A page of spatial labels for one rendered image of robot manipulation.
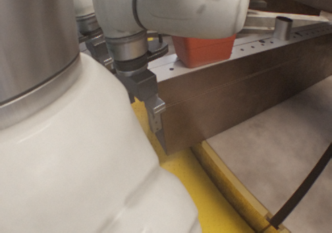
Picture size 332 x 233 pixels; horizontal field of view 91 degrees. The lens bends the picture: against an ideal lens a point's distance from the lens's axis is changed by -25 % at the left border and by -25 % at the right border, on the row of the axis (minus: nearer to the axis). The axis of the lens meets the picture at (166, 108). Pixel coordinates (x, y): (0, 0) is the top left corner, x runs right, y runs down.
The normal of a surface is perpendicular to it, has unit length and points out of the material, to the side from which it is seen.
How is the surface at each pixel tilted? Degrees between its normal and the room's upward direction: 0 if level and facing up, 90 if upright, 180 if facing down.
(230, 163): 0
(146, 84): 90
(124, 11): 93
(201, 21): 99
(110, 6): 87
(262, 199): 0
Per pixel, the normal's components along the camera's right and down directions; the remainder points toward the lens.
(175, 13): -0.44, 0.77
